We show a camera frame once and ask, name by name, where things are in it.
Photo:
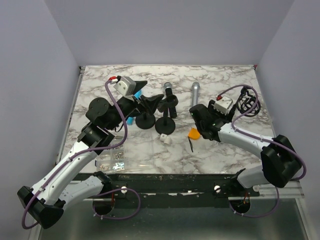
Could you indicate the orange tape measure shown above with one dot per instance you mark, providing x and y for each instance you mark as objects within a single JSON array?
[{"x": 193, "y": 135}]

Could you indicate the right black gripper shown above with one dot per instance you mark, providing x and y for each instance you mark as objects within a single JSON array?
[{"x": 211, "y": 109}]

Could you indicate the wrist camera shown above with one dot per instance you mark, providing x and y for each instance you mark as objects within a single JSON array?
[
  {"x": 124, "y": 85},
  {"x": 223, "y": 104}
]

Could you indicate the clear screw organizer box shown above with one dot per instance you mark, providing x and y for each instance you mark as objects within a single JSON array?
[{"x": 135, "y": 155}]

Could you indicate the black clip mic stand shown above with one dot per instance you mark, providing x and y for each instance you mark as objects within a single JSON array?
[{"x": 165, "y": 125}]

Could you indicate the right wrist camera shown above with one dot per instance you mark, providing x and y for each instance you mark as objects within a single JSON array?
[{"x": 223, "y": 104}]

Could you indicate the black handheld microphone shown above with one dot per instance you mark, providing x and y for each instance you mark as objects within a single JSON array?
[{"x": 169, "y": 95}]

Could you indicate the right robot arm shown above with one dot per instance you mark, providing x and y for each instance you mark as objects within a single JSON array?
[{"x": 279, "y": 163}]

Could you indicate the silver microphone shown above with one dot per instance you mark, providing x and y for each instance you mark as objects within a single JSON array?
[{"x": 195, "y": 89}]

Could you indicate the black front mounting rail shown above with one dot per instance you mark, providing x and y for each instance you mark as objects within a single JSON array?
[{"x": 162, "y": 191}]

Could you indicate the black tripod shock mount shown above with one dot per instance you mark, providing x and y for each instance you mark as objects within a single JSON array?
[{"x": 246, "y": 101}]

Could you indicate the black shock mount stand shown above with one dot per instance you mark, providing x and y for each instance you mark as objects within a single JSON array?
[{"x": 146, "y": 120}]

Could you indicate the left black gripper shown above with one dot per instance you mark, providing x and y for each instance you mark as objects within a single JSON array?
[{"x": 150, "y": 103}]

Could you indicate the white plastic fitting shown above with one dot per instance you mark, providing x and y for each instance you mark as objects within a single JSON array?
[{"x": 166, "y": 139}]

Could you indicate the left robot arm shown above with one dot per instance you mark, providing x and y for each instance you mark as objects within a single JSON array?
[{"x": 45, "y": 202}]

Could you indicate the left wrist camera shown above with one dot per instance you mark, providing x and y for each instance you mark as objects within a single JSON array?
[{"x": 124, "y": 85}]

